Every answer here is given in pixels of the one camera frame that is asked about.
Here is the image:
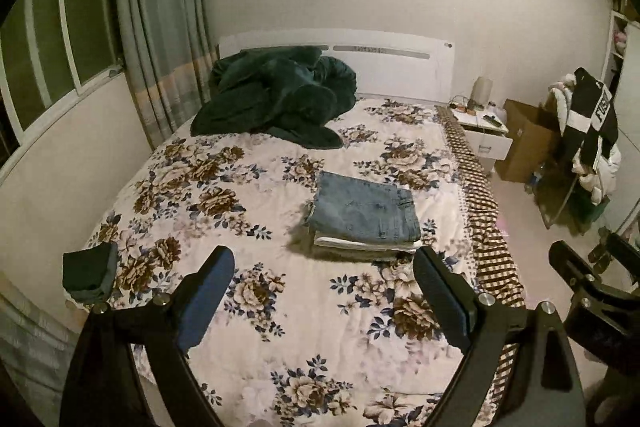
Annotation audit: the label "white nightstand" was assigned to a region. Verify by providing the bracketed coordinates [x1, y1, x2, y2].
[447, 103, 514, 176]

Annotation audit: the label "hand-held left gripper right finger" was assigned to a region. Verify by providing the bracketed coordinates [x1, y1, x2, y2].
[413, 246, 602, 427]

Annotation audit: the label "folded dark green cloth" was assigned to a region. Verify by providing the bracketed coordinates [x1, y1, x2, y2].
[62, 242, 119, 306]

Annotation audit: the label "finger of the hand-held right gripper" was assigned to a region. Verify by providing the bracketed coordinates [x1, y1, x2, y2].
[548, 240, 640, 304]
[597, 229, 640, 264]

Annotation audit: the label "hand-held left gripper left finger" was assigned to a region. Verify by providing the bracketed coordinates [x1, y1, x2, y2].
[59, 245, 236, 427]

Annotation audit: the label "grey cylinder lamp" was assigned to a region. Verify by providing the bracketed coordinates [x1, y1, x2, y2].
[472, 76, 496, 108]

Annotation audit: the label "grey-green curtain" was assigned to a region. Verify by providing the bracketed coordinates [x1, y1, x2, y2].
[114, 0, 222, 154]

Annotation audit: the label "chair with clothes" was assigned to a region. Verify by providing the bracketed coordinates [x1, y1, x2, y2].
[535, 84, 626, 230]

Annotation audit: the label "black and white jacket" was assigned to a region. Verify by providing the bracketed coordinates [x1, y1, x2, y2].
[565, 67, 621, 174]

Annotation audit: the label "folded white pants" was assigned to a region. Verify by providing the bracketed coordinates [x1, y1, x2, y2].
[312, 233, 424, 254]

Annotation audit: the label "dark green blanket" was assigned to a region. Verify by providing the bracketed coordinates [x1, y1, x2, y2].
[191, 46, 359, 148]

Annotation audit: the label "brown checkered sheet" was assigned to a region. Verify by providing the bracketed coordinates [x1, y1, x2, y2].
[436, 104, 528, 388]

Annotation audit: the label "white shelf unit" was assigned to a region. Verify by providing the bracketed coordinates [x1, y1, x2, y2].
[601, 0, 640, 108]

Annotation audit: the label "cardboard box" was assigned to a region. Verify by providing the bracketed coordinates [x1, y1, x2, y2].
[495, 99, 562, 184]

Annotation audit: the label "bed with floral sheet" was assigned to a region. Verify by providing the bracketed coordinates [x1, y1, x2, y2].
[67, 94, 526, 427]

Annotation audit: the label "folded beige pants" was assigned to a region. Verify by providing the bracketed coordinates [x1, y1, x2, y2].
[312, 244, 417, 264]

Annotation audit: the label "white headboard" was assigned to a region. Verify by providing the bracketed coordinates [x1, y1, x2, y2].
[218, 28, 455, 104]

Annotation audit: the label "white framed window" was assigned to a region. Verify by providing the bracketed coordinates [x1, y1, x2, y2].
[0, 0, 127, 170]

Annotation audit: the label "white padded jacket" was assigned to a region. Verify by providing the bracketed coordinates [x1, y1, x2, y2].
[572, 139, 624, 204]

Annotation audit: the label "folded blue jeans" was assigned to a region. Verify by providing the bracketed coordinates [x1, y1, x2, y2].
[305, 171, 422, 245]

